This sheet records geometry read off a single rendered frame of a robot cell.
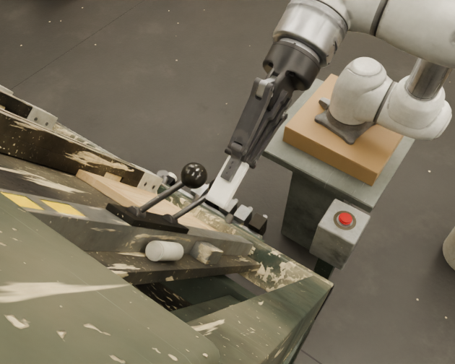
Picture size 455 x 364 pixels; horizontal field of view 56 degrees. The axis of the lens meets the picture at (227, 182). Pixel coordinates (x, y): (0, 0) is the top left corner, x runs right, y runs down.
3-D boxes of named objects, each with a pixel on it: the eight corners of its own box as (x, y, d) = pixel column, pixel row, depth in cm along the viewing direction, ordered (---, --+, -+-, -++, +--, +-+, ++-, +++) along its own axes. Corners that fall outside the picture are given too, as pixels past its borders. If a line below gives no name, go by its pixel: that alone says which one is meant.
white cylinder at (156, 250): (157, 264, 62) (178, 264, 70) (167, 246, 62) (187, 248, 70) (141, 254, 63) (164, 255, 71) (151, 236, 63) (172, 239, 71)
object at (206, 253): (217, 264, 88) (224, 251, 88) (205, 264, 81) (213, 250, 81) (201, 254, 89) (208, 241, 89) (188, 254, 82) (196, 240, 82)
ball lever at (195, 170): (141, 230, 64) (215, 181, 62) (128, 227, 60) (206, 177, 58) (131, 208, 65) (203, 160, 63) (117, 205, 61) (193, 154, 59)
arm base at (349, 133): (333, 92, 176) (336, 82, 171) (378, 122, 166) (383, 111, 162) (305, 114, 168) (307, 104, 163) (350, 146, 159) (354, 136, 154)
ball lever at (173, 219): (173, 234, 75) (237, 193, 73) (164, 232, 72) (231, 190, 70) (164, 215, 76) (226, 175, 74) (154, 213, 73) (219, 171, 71)
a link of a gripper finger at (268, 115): (289, 94, 58) (288, 90, 57) (249, 166, 58) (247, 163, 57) (265, 84, 60) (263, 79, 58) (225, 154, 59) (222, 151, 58)
